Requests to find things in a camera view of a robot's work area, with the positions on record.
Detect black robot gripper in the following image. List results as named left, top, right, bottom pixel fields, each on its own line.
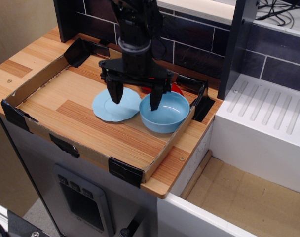
left=99, top=51, right=174, bottom=111

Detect light blue plastic bowl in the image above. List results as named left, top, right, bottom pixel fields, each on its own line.
left=139, top=91, right=190, bottom=134

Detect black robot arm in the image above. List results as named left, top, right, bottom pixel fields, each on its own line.
left=99, top=0, right=174, bottom=111

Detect light blue plastic plate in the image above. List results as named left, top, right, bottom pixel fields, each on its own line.
left=92, top=88, right=141, bottom=122

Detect cardboard fence with black tape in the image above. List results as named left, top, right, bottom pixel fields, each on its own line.
left=0, top=37, right=221, bottom=195

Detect red toy chili pepper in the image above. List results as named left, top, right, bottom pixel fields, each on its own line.
left=141, top=78, right=183, bottom=96

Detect grey toy oven front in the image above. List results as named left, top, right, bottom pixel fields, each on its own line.
left=0, top=118, right=158, bottom=237

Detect white toy sink unit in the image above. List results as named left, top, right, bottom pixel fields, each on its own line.
left=158, top=75, right=300, bottom=237

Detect dark grey vertical post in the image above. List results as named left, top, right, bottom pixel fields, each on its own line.
left=218, top=0, right=259, bottom=100

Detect black cables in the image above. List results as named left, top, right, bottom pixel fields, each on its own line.
left=255, top=0, right=300, bottom=27

